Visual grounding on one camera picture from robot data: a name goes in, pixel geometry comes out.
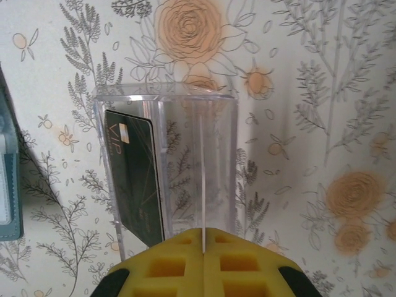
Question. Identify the floral table covering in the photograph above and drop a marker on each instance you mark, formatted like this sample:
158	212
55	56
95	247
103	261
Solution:
309	123

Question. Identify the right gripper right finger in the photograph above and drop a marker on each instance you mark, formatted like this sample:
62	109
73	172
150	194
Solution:
241	272

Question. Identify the clear acrylic card stand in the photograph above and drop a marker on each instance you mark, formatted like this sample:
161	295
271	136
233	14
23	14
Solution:
216	154

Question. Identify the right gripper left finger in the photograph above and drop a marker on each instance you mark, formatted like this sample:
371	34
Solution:
173	272

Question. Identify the white-edged plastic card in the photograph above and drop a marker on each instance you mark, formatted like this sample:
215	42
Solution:
202	191

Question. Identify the teal card holder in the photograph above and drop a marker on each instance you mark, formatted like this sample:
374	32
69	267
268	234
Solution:
14	191

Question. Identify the black VIP card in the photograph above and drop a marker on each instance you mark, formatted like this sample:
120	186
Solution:
136	173

